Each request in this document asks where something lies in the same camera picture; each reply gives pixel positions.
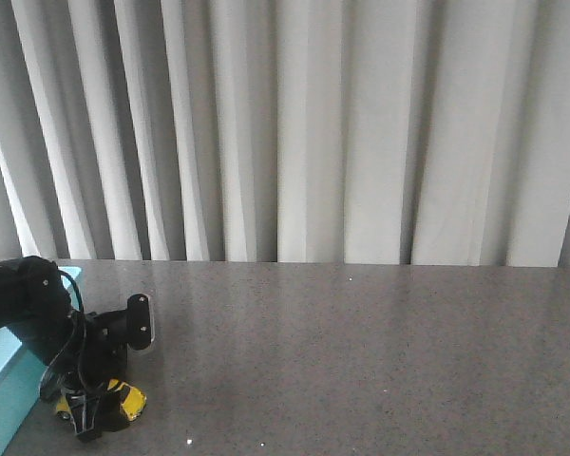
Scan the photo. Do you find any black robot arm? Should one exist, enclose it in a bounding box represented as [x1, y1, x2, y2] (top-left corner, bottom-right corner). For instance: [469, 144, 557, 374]
[0, 256, 154, 442]

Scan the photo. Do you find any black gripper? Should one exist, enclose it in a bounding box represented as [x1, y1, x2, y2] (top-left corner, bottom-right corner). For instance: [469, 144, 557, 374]
[9, 311, 143, 441]

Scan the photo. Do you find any yellow toy beetle car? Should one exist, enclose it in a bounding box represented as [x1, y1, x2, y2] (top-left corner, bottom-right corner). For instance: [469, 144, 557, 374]
[52, 379, 148, 423]

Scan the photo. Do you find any grey pleated curtain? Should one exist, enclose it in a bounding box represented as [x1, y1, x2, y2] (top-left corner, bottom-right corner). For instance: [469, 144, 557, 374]
[0, 1, 570, 267]

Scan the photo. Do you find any light blue storage box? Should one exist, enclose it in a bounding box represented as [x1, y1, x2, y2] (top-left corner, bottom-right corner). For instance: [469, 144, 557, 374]
[0, 266, 85, 456]

